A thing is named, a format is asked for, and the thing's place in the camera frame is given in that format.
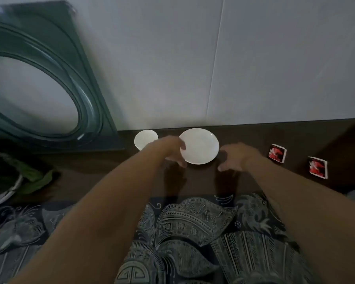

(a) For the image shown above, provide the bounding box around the person's right hand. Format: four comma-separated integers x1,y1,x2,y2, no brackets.
218,142,265,172

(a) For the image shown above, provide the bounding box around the person's left hand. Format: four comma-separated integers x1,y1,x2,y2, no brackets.
148,136,189,169

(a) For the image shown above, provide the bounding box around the white cup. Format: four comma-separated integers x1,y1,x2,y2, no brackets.
133,129,159,151

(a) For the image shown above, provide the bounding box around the white saucer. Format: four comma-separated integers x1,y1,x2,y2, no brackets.
179,128,220,165

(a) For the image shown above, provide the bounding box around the red sachet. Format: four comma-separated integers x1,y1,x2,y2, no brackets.
268,143,288,163
308,156,328,179

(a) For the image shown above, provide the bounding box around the person's right forearm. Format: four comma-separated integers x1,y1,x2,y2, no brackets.
248,155,355,284

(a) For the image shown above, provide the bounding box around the person's left forearm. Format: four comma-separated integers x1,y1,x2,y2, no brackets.
6,144,166,284

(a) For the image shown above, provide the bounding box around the dark patterned table runner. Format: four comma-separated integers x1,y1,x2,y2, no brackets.
0,191,355,284

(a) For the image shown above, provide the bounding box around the green glass panel round hole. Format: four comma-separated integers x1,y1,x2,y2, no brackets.
0,0,125,153

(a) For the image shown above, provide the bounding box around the green potted plant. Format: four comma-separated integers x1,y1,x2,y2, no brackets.
0,136,54,209

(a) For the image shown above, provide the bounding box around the white plant pot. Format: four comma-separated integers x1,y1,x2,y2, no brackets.
0,174,24,209

